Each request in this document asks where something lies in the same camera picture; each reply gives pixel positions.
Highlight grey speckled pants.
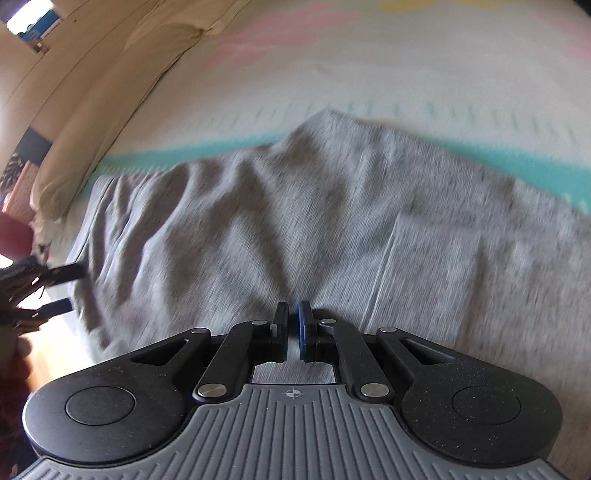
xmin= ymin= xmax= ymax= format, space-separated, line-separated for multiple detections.
xmin=70 ymin=111 xmax=590 ymax=479

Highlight red patterned fabric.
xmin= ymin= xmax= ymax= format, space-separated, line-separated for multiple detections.
xmin=0 ymin=126 xmax=54 ymax=259

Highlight beige pillow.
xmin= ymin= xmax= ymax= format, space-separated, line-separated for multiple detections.
xmin=1 ymin=1 xmax=247 ymax=160
xmin=30 ymin=23 xmax=202 ymax=221

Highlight floral bed blanket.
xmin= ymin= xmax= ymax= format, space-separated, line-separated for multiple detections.
xmin=35 ymin=1 xmax=590 ymax=262

